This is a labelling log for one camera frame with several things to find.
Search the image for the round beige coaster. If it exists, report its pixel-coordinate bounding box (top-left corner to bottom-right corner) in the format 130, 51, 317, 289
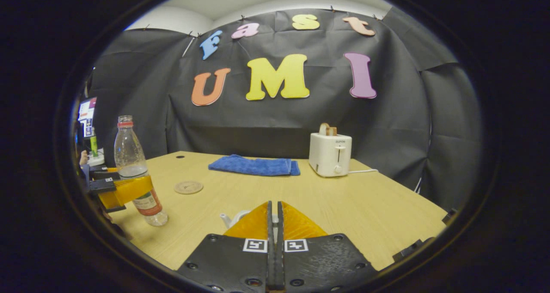
174, 180, 204, 195

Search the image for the white ceramic teacup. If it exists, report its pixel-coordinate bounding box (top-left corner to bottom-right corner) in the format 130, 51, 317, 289
220, 210, 252, 230

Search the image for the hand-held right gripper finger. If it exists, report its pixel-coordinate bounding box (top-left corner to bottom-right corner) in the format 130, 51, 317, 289
177, 201, 275, 293
277, 201, 379, 293

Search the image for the clear plastic water bottle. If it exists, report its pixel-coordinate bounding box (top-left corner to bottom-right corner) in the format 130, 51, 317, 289
114, 115, 169, 227

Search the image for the folded blue towel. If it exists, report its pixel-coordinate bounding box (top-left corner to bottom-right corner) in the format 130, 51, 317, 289
208, 154, 301, 177

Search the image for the white toaster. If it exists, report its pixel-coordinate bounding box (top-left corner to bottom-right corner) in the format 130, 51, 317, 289
309, 132, 352, 177

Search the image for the computer monitor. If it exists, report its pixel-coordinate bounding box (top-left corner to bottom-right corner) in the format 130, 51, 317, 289
78, 97, 98, 138

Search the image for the black backdrop cloth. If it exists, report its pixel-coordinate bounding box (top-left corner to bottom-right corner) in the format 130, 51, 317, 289
86, 7, 484, 212

